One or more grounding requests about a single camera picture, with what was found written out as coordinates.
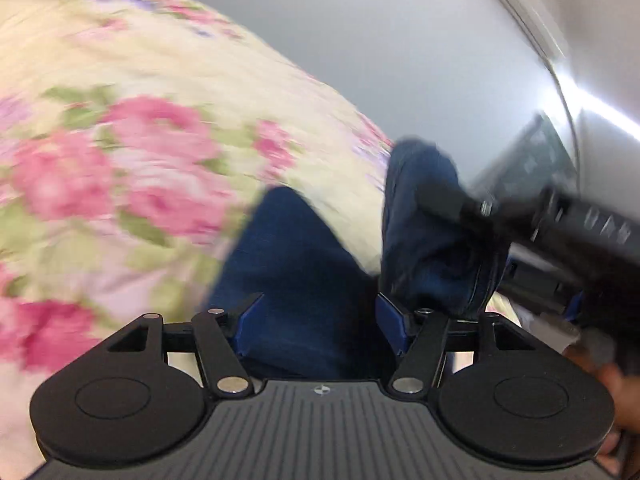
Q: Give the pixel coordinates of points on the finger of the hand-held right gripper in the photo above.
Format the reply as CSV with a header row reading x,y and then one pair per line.
x,y
540,294
460,205

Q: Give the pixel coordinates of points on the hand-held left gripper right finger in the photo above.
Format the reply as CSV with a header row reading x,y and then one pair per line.
x,y
392,325

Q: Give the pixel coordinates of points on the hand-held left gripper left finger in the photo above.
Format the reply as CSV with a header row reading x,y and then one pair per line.
x,y
242,327

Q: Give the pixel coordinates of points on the blue denim pants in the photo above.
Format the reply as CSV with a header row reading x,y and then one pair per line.
x,y
300,270

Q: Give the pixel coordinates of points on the person's right hand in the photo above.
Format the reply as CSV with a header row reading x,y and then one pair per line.
x,y
627,400

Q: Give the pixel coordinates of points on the window with cactus curtain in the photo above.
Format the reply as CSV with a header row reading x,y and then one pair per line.
x,y
535,155

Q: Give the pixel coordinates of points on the floral bed blanket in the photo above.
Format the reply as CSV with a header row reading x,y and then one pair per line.
x,y
125,85

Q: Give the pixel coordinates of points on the thin wall pipe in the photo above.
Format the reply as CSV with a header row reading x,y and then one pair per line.
x,y
565,105

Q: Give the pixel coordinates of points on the white wall unit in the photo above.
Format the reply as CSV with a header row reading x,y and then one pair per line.
x,y
525,5

